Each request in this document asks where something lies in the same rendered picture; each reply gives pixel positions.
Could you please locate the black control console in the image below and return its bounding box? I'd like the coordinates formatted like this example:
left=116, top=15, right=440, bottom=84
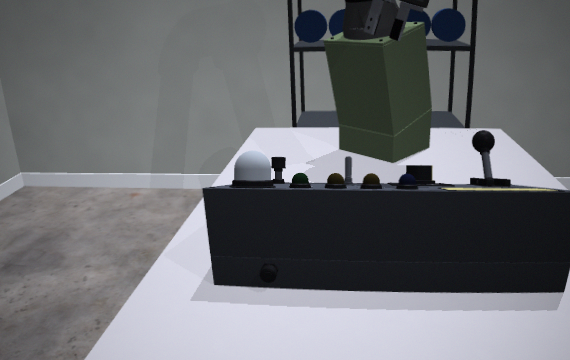
left=202, top=130, right=570, bottom=293

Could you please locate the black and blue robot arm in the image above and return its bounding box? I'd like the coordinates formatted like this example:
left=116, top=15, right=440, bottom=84
left=342, top=0, right=399, bottom=40

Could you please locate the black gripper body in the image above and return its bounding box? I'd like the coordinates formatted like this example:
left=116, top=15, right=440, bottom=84
left=401, top=0, right=429, bottom=8

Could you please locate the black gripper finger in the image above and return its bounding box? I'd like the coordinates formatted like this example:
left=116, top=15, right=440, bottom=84
left=389, top=1, right=424, bottom=41
left=364, top=0, right=395, bottom=35

